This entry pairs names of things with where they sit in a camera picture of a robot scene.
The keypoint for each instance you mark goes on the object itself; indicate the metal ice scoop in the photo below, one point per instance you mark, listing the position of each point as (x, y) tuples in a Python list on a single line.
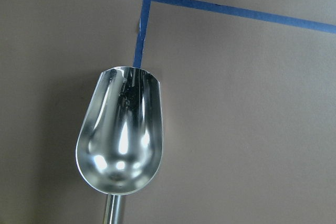
[(120, 144)]

